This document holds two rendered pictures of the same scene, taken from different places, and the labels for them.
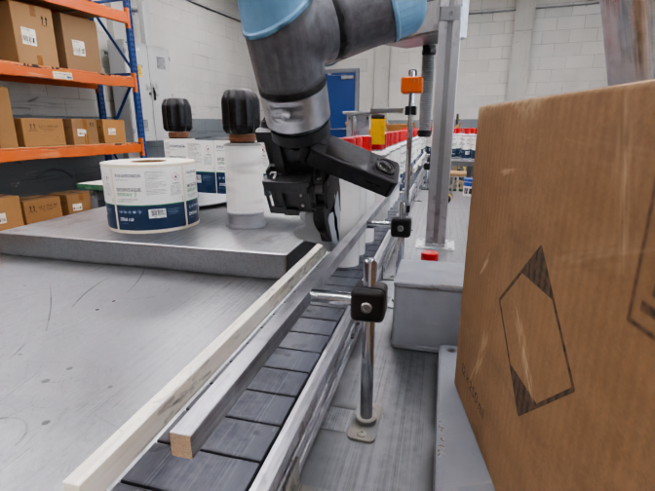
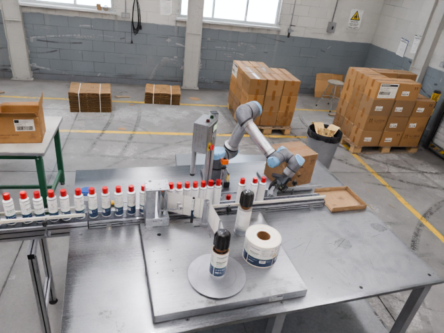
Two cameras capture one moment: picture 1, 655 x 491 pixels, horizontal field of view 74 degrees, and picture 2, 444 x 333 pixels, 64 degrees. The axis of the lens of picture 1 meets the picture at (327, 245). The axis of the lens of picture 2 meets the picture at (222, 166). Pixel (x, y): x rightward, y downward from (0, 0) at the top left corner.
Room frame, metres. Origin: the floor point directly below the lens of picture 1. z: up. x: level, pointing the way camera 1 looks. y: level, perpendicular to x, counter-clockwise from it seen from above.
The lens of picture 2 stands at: (2.12, 1.51, 2.29)
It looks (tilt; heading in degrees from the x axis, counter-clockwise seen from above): 29 degrees down; 235
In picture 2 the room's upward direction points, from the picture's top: 8 degrees clockwise
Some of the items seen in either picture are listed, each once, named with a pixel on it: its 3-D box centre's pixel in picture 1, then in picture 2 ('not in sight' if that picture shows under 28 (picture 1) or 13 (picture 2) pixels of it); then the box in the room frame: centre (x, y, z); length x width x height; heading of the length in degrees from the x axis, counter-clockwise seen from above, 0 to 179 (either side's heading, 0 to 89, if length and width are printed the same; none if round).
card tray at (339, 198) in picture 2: not in sight; (339, 198); (0.02, 0.15, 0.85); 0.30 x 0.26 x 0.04; 165
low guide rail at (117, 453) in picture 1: (324, 245); (258, 202); (0.71, 0.01, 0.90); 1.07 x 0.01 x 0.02; 165
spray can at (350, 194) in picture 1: (343, 204); (261, 189); (0.68, -0.03, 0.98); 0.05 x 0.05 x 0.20
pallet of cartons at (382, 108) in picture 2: not in sight; (381, 110); (-3.08, -1.65, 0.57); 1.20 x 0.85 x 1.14; 161
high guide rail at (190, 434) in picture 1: (367, 219); (256, 190); (0.69, -0.07, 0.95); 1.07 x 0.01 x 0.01; 165
